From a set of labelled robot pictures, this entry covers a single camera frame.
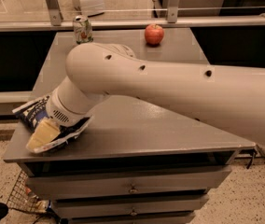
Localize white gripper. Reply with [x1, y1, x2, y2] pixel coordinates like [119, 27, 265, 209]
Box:
[26, 87, 93, 151]

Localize blue chip bag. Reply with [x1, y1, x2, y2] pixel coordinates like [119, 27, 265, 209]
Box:
[12, 95, 92, 154]

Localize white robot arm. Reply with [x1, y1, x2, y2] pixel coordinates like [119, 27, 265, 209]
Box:
[44, 43, 265, 146]

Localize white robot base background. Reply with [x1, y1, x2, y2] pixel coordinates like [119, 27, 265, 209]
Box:
[72, 0, 105, 17]

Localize middle grey drawer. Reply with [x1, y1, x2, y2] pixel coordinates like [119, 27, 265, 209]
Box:
[52, 194, 208, 218]

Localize grey drawer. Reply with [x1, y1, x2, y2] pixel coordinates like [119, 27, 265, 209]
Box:
[68, 212, 195, 224]
[52, 194, 208, 218]
[26, 165, 231, 200]

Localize grey drawer cabinet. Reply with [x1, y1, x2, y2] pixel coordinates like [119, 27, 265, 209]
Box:
[3, 27, 256, 224]

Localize green white soda can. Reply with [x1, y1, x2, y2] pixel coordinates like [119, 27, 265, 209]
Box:
[73, 15, 93, 44]

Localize red apple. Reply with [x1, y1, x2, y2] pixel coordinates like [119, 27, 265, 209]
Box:
[145, 24, 164, 46]

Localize bottom grey drawer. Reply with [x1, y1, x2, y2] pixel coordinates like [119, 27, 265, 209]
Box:
[68, 212, 195, 224]

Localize top grey drawer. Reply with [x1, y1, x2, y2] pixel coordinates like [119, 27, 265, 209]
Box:
[26, 165, 231, 200]

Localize wire mesh basket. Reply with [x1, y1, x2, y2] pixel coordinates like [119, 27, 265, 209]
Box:
[7, 171, 50, 214]

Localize metal railing frame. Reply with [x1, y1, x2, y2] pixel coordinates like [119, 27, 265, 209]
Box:
[0, 0, 265, 32]

